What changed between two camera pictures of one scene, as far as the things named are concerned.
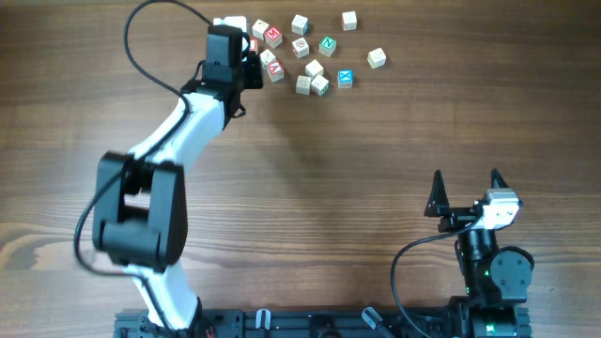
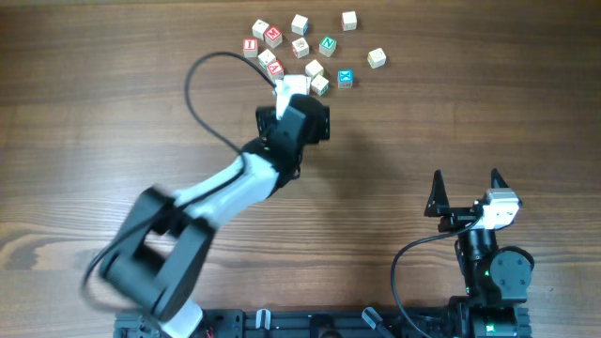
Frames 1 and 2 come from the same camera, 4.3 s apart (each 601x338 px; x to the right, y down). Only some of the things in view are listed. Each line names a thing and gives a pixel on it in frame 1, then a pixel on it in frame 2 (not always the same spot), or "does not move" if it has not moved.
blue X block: x=345 y=78 does not move
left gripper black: x=256 y=82 to x=267 y=115
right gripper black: x=439 y=205 does not move
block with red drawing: x=300 y=48 does not move
